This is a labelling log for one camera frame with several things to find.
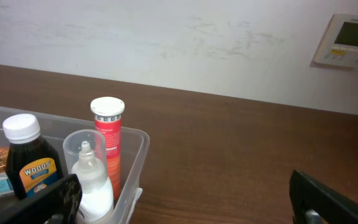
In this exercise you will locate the white wall control panel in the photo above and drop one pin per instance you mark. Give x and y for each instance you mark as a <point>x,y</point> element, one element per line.
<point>339,45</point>

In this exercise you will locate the white squeeze bottle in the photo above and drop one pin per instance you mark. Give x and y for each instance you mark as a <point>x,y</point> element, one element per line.
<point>85,156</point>

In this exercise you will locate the clear plastic container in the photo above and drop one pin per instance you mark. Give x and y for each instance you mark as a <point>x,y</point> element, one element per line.
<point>134,147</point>

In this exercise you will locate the orange tube with white cap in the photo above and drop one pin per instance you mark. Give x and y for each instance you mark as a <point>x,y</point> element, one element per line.
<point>107,112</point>

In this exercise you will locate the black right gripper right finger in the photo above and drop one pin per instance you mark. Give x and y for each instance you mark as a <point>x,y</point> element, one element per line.
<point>314,202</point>

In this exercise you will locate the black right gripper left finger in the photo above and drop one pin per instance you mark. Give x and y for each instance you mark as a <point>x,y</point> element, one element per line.
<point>58,203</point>

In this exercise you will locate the dark bottle with white cap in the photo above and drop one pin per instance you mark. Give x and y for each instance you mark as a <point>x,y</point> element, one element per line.
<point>32,162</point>

